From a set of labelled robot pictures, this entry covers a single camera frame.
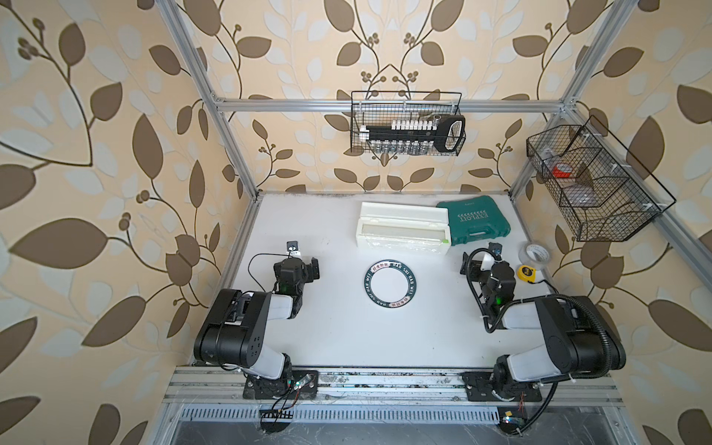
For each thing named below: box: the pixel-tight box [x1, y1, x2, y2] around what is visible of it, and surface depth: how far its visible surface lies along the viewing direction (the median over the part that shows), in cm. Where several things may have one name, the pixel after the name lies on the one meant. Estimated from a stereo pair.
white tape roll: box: [519, 242, 551, 270], surface depth 101 cm
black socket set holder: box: [359, 114, 467, 154], surface depth 86 cm
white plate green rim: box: [364, 258, 418, 309], surface depth 96 cm
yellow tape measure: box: [517, 265, 537, 283], surface depth 96 cm
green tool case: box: [435, 195, 511, 246], surface depth 107 cm
